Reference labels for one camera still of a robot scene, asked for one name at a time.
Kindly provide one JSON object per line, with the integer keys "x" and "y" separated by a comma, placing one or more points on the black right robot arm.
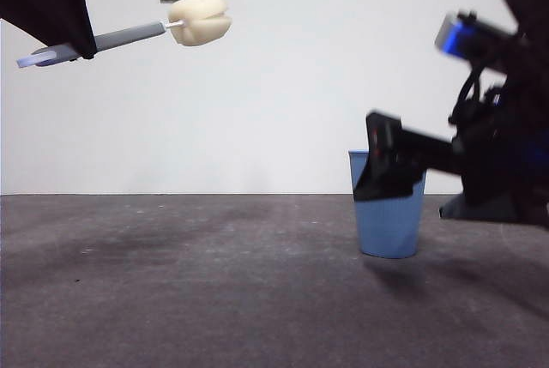
{"x": 527, "y": 136}

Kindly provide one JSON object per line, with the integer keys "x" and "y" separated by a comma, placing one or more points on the blue ribbed plastic cup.
{"x": 386, "y": 231}

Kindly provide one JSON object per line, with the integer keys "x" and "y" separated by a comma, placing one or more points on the pale grey right wrist camera box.
{"x": 459, "y": 38}

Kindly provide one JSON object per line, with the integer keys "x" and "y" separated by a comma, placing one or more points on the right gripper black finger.
{"x": 381, "y": 170}
{"x": 480, "y": 209}

